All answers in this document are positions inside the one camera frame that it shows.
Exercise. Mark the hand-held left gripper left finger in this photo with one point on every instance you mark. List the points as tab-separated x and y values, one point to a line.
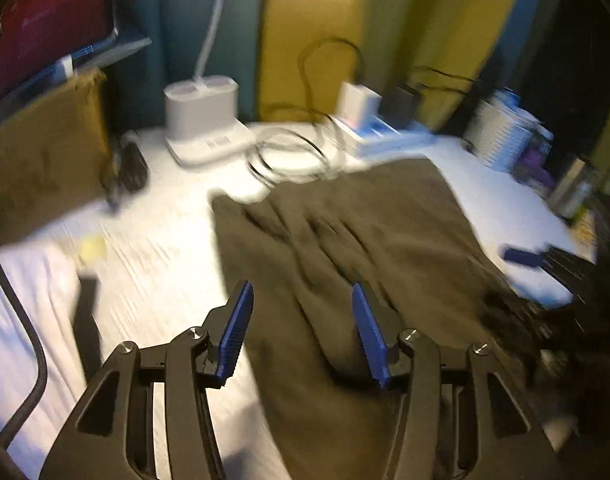
232	330

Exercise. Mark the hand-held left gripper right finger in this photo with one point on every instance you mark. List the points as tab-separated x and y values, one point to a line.
370	335

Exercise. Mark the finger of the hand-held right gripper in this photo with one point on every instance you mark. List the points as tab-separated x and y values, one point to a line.
522	255

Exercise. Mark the brown t-shirt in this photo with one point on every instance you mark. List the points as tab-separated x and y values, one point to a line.
385	240

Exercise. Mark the steel thermos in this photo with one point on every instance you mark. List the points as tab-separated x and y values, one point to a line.
572	187

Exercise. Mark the purple cloth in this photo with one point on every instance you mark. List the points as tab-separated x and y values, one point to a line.
535	170

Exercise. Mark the white plastic basket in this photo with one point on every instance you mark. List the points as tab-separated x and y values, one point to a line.
500	130

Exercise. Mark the small yellow paper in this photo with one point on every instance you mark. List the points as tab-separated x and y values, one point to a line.
92	250

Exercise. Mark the white power strip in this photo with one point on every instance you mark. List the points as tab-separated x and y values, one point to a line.
380	136

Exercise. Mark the black charger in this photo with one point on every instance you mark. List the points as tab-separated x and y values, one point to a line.
399	105

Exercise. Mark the white desk lamp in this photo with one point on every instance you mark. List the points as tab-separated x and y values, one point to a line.
200	110

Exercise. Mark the dark glass window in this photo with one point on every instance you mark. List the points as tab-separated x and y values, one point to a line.
565	35

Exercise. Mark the white charger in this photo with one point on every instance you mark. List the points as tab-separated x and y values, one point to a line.
357	102

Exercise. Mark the cardboard box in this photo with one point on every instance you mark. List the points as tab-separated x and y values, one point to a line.
40	160

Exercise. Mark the yellow curtain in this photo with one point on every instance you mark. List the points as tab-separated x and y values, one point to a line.
385	10

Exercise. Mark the teal curtain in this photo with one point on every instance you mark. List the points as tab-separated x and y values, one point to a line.
175	10

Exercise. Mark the tablet with red screen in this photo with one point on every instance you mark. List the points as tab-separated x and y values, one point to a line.
50	20

